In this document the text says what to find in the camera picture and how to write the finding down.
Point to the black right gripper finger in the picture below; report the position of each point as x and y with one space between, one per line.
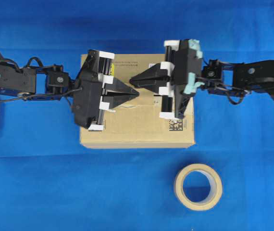
159 72
156 85

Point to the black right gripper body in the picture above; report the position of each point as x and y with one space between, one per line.
183 61

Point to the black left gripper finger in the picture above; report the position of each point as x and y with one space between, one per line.
114 99
115 85

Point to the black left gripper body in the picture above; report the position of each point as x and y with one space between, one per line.
89 83

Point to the brown cardboard box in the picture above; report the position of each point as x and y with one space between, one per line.
136 124

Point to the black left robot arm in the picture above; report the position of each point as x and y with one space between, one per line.
36 82

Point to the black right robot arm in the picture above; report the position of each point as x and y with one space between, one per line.
235 81

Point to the beige masking tape roll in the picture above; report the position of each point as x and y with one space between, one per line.
198 187

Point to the blue table cloth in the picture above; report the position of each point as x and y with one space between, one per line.
50 182

